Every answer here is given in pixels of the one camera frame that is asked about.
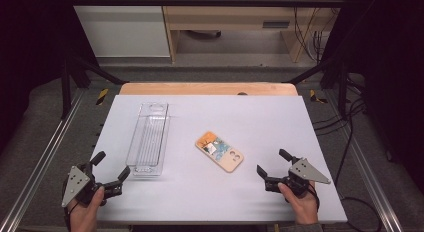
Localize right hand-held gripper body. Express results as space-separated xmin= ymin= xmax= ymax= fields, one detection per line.
xmin=265 ymin=157 xmax=332 ymax=198

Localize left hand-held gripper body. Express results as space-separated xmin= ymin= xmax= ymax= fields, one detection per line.
xmin=61 ymin=162 xmax=124 ymax=208

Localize clear plastic tray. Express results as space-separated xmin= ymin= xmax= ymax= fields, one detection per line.
xmin=125 ymin=101 xmax=171 ymax=177

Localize person's left hand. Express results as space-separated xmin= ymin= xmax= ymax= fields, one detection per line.
xmin=68 ymin=186 xmax=106 ymax=232

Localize person's right hand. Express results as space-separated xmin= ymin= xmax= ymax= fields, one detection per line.
xmin=277 ymin=181 xmax=319 ymax=225

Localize black metal stand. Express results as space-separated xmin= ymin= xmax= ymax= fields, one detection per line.
xmin=286 ymin=55 xmax=351 ymax=120
xmin=59 ymin=53 xmax=128 ymax=120

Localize black curtain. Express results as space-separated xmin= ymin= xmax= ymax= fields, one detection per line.
xmin=321 ymin=0 xmax=424 ymax=196
xmin=0 ymin=0 xmax=101 ymax=153

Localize white cabinet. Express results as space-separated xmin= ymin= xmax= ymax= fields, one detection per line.
xmin=66 ymin=0 xmax=171 ymax=58

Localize light wooden desk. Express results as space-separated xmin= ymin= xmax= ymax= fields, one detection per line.
xmin=159 ymin=0 xmax=339 ymax=64

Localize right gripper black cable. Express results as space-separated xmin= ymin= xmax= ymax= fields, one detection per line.
xmin=307 ymin=182 xmax=321 ymax=210

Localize aluminium rail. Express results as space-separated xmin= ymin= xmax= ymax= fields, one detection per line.
xmin=323 ymin=90 xmax=405 ymax=232
xmin=0 ymin=88 xmax=86 ymax=232

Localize long black floor cable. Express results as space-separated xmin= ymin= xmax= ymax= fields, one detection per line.
xmin=333 ymin=101 xmax=384 ymax=232

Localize bundle of black cables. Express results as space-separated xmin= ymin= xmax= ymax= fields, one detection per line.
xmin=312 ymin=75 xmax=367 ymax=137

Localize hanging desk cables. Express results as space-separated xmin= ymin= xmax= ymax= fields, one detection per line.
xmin=291 ymin=0 xmax=338 ymax=63

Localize black horizontal frame bar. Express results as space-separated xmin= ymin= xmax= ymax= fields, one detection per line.
xmin=64 ymin=0 xmax=348 ymax=8

